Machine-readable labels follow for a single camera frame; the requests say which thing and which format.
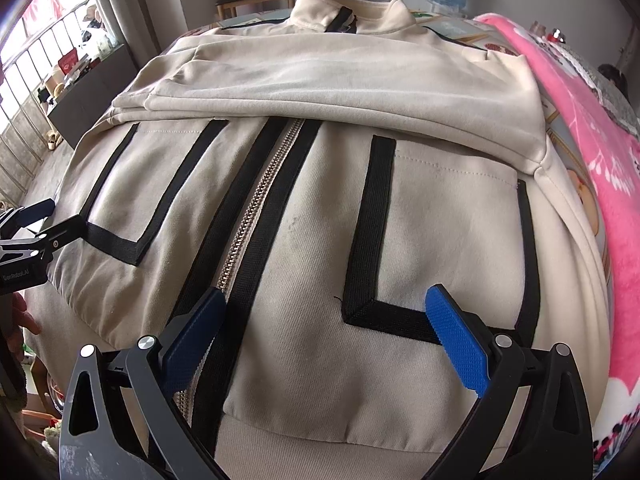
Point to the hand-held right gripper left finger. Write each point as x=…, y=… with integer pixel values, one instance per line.
x=195, y=345

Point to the pink floral blanket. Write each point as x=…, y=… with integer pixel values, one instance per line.
x=600, y=160

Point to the grey curtain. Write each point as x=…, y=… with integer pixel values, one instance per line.
x=150, y=0

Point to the white water dispenser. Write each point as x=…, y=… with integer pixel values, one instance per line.
x=442, y=10

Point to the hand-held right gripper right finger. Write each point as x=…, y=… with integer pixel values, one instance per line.
x=457, y=345

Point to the grey lace cloth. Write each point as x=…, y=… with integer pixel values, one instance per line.
x=600, y=90

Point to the red box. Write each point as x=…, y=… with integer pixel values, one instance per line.
x=67, y=62

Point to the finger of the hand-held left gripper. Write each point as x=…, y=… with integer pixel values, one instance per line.
x=67, y=230
x=40, y=208

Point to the red bottle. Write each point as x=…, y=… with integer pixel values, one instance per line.
x=556, y=37

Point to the dark side cabinet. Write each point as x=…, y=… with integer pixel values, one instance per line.
x=85, y=110

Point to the cream zip jacket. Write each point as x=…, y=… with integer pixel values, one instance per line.
x=320, y=240

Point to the window railing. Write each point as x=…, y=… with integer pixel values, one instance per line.
x=40, y=70

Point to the person's left hand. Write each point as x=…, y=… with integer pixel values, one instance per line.
x=20, y=315

